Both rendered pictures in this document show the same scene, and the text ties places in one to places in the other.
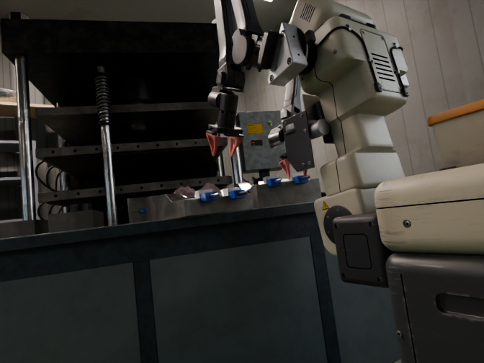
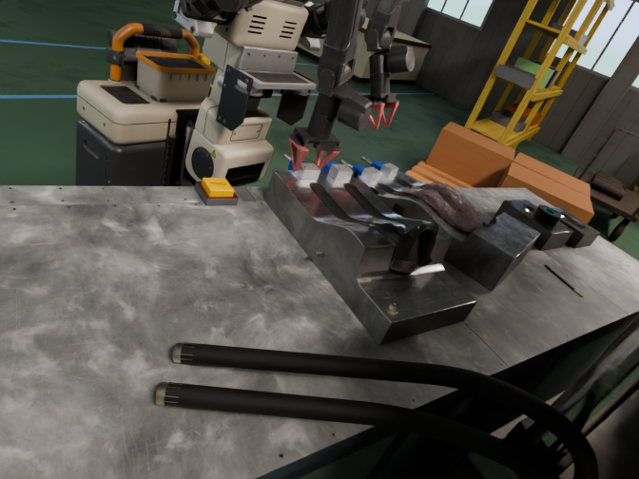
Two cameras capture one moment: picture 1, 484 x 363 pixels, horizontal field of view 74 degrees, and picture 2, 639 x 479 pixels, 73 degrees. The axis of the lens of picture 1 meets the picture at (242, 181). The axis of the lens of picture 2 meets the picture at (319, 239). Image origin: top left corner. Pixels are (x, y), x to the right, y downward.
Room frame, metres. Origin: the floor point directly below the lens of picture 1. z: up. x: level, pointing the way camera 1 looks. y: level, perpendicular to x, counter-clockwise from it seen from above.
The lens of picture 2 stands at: (2.20, -0.64, 1.34)
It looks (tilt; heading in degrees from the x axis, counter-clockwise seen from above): 31 degrees down; 151
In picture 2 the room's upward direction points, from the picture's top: 21 degrees clockwise
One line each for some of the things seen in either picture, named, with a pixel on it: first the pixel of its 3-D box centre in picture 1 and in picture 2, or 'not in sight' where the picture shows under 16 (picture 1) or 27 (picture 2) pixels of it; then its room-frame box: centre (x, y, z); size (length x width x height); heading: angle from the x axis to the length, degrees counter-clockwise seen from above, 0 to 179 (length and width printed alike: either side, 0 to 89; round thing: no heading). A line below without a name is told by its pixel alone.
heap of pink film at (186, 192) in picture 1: (194, 192); (444, 200); (1.31, 0.20, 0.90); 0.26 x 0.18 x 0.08; 31
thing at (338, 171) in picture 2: (274, 181); (330, 167); (1.19, -0.12, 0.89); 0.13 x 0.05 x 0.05; 13
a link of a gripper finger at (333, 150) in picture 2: (290, 166); (318, 154); (1.25, -0.20, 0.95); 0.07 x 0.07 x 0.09; 14
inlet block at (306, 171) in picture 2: (301, 178); (297, 166); (1.22, -0.23, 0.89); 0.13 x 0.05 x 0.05; 14
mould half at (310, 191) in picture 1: (269, 193); (366, 233); (1.47, -0.12, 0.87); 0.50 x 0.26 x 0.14; 14
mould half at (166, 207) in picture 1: (193, 203); (439, 212); (1.31, 0.21, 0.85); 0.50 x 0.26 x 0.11; 31
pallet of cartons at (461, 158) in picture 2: not in sight; (496, 187); (-0.38, 2.25, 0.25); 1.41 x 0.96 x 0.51; 45
